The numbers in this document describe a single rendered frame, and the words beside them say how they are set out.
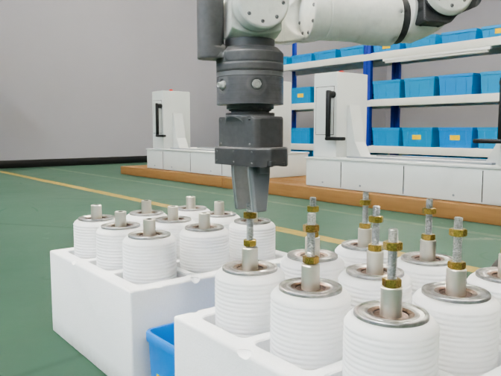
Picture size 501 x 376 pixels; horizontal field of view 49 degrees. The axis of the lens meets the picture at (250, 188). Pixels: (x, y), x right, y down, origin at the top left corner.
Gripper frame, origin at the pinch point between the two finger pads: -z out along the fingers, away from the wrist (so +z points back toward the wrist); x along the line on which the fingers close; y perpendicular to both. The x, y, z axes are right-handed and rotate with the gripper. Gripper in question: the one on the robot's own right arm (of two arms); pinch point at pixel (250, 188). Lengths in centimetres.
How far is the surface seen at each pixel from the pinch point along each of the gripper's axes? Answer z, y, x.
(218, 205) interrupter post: -8.8, -22.4, 41.3
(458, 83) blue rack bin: 54, -461, 261
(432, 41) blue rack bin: 99, -461, 293
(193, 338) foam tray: -19.8, 7.8, 2.4
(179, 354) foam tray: -23.3, 7.8, 6.2
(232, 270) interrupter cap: -10.8, 2.9, 0.1
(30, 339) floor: -36, 14, 58
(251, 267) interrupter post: -10.6, 0.5, -0.8
